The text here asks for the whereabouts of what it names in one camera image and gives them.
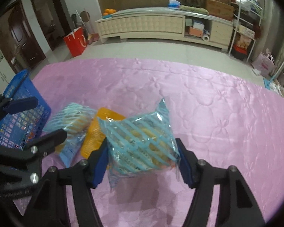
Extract small blue cake packet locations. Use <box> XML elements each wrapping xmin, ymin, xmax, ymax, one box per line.
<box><xmin>55</xmin><ymin>133</ymin><xmax>86</xmax><ymax>168</ymax></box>

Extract blue plastic basket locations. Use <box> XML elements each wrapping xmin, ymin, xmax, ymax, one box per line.
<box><xmin>0</xmin><ymin>70</ymin><xmax>51</xmax><ymax>149</ymax></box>

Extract orange snack packet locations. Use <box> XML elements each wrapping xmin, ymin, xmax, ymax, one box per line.
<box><xmin>80</xmin><ymin>107</ymin><xmax>125</xmax><ymax>159</ymax></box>

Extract light blue striped bag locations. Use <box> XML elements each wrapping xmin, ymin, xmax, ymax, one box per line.
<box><xmin>43</xmin><ymin>103</ymin><xmax>96</xmax><ymax>135</ymax></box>
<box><xmin>98</xmin><ymin>99</ymin><xmax>180</xmax><ymax>188</ymax></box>

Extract pink quilted tablecloth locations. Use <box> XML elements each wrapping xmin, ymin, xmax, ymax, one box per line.
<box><xmin>33</xmin><ymin>58</ymin><xmax>284</xmax><ymax>226</ymax></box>

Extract red paper bag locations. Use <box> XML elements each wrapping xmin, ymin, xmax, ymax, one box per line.
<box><xmin>63</xmin><ymin>27</ymin><xmax>87</xmax><ymax>57</ymax></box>

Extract plate of oranges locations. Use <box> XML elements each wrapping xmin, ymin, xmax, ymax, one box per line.
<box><xmin>102</xmin><ymin>9</ymin><xmax>117</xmax><ymax>19</ymax></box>

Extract pink shopping bag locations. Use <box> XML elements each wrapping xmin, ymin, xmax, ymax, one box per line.
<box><xmin>252</xmin><ymin>49</ymin><xmax>275</xmax><ymax>77</ymax></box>

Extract cream television cabinet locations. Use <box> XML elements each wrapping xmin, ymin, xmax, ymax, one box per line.
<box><xmin>96</xmin><ymin>7</ymin><xmax>233</xmax><ymax>51</ymax></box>

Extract white metal shelf rack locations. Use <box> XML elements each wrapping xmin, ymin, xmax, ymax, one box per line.
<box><xmin>228</xmin><ymin>0</ymin><xmax>264</xmax><ymax>62</ymax></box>

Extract blue tissue pack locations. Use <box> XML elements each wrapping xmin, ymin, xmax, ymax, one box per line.
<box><xmin>168</xmin><ymin>0</ymin><xmax>181</xmax><ymax>9</ymax></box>

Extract green folded cloth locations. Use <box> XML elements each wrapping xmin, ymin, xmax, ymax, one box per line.
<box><xmin>180</xmin><ymin>5</ymin><xmax>209</xmax><ymax>15</ymax></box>

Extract cardboard box on cabinet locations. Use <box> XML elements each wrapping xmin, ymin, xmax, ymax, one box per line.
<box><xmin>205</xmin><ymin>0</ymin><xmax>234</xmax><ymax>21</ymax></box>

